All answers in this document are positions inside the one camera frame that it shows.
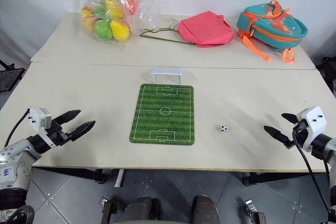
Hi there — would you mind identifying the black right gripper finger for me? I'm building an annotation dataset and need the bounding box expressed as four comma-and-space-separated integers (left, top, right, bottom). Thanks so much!
263, 125, 293, 148
281, 113, 300, 124

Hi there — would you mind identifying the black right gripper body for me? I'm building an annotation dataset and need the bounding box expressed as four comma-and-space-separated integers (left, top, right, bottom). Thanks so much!
285, 119, 308, 149

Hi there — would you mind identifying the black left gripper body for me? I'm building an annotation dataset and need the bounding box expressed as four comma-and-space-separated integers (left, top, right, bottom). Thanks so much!
46, 120, 74, 146

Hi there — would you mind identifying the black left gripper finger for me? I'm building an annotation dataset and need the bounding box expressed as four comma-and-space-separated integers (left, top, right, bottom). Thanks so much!
69, 120, 96, 142
53, 109, 82, 126

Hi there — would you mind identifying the green soccer field mat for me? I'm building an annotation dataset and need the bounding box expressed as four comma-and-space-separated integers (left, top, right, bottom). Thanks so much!
129, 83, 196, 145

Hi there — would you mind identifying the black table foot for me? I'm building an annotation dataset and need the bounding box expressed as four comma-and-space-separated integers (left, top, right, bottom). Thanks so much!
33, 167, 108, 185
241, 172, 328, 186

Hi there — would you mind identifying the black equipment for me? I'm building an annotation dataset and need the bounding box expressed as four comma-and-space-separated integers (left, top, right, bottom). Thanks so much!
316, 56, 336, 97

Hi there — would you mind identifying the white table leg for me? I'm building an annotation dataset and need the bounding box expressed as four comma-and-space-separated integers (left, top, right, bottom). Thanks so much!
113, 168, 125, 188

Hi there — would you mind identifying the dark round robot part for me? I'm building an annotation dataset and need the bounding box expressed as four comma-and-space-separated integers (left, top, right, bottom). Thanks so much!
0, 204, 35, 224

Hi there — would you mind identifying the teal orange dinosaur backpack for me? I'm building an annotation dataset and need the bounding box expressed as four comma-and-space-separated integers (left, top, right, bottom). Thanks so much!
236, 0, 309, 63

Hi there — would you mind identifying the green toy fruit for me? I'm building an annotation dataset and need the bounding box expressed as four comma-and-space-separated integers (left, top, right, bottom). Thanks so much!
94, 19, 115, 40
93, 6, 108, 18

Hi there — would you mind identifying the dark rounded shape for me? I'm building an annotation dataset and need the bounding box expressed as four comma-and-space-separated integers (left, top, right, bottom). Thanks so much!
192, 195, 220, 224
122, 196, 161, 224

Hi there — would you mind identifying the yellow orange toy fruit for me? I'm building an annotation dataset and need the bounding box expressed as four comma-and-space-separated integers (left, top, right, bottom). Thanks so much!
80, 5, 97, 33

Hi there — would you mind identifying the white miniature goal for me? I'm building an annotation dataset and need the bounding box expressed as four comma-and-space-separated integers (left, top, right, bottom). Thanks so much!
151, 68, 184, 85

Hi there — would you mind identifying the pink fabric bag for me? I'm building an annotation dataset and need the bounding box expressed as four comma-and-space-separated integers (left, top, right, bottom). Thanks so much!
177, 10, 235, 48

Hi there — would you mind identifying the clear plastic bag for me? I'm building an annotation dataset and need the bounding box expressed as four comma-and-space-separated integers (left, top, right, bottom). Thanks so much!
80, 0, 169, 51

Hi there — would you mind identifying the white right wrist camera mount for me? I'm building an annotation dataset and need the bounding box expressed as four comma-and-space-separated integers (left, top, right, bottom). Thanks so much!
296, 106, 328, 153

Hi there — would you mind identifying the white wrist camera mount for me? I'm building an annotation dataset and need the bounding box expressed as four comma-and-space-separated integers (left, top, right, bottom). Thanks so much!
27, 106, 57, 149
296, 106, 328, 153

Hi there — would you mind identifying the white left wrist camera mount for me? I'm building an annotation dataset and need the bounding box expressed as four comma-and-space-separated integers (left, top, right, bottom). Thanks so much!
27, 106, 57, 149

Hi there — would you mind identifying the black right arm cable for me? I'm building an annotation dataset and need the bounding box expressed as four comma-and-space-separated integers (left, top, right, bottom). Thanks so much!
292, 126, 336, 218

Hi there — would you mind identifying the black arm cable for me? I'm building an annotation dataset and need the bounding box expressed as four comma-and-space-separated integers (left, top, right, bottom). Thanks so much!
3, 108, 30, 147
292, 126, 336, 218

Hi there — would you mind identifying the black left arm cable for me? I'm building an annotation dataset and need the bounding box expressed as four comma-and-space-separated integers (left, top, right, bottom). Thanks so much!
3, 108, 30, 147

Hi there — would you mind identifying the black frame stand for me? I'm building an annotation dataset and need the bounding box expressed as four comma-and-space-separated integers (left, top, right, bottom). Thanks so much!
0, 59, 26, 93

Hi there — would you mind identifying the metal bracket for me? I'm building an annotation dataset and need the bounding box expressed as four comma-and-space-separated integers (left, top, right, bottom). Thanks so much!
244, 199, 266, 224
100, 197, 118, 224

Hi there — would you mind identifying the green wire hanger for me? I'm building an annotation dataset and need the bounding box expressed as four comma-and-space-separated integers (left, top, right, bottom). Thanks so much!
139, 26, 192, 45

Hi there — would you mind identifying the pale wire hanger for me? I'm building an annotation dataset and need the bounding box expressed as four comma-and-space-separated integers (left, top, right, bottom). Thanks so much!
164, 17, 182, 31

